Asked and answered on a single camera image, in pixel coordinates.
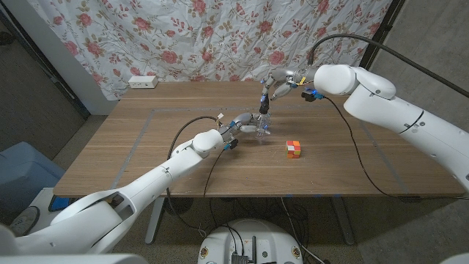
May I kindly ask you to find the blue storage bin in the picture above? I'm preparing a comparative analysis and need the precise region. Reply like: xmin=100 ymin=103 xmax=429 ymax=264
xmin=0 ymin=142 xmax=66 ymax=213

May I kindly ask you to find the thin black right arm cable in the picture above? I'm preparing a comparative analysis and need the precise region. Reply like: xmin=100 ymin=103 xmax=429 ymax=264
xmin=324 ymin=95 xmax=469 ymax=201

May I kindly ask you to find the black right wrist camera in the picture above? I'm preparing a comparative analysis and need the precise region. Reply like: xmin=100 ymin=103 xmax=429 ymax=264
xmin=300 ymin=87 xmax=325 ymax=103

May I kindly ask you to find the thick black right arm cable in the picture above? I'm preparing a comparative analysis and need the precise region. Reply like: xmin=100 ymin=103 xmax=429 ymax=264
xmin=306 ymin=33 xmax=469 ymax=99

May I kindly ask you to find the round black floor fan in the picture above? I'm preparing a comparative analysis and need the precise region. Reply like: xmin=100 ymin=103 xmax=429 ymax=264
xmin=163 ymin=197 xmax=194 ymax=216

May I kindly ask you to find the black backdrop frame pole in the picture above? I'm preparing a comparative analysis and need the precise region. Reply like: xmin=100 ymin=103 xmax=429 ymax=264
xmin=0 ymin=3 xmax=91 ymax=119
xmin=352 ymin=0 xmax=406 ymax=73

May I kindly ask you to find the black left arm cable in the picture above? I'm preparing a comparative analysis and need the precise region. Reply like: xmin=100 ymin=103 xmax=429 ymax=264
xmin=165 ymin=115 xmax=225 ymax=239

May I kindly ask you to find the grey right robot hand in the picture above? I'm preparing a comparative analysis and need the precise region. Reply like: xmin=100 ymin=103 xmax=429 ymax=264
xmin=258 ymin=67 xmax=318 ymax=107

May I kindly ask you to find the grey sneaker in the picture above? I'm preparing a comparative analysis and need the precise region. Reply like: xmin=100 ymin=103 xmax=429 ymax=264
xmin=9 ymin=205 xmax=40 ymax=238

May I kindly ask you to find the clear spray bottle black nozzle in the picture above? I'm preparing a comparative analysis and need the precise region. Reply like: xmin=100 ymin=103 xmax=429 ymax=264
xmin=255 ymin=95 xmax=273 ymax=139

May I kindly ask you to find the blue tablet black frame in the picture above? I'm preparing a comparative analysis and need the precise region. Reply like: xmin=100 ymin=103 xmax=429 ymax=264
xmin=48 ymin=194 xmax=71 ymax=213

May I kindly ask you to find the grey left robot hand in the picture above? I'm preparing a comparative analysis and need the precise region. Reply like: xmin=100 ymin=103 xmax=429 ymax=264
xmin=218 ymin=111 xmax=272 ymax=142

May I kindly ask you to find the multicolour Rubik's cube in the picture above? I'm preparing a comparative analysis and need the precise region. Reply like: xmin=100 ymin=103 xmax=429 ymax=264
xmin=285 ymin=140 xmax=302 ymax=159

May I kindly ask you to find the grey table leg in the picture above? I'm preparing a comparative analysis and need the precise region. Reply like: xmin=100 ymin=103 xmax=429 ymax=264
xmin=329 ymin=196 xmax=356 ymax=246

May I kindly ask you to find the white table leg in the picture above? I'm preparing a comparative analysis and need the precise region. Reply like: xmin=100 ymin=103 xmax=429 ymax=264
xmin=144 ymin=197 xmax=166 ymax=246

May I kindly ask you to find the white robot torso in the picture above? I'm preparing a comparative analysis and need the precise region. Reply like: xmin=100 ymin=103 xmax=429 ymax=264
xmin=197 ymin=219 xmax=304 ymax=264

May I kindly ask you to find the white low platform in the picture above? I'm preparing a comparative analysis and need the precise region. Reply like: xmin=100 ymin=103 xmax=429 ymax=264
xmin=27 ymin=187 xmax=58 ymax=228

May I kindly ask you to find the floral backdrop cloth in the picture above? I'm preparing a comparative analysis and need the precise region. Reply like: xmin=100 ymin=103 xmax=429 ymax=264
xmin=27 ymin=0 xmax=393 ymax=102

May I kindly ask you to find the white power strip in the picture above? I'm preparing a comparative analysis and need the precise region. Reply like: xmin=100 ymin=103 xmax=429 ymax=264
xmin=128 ymin=75 xmax=159 ymax=89

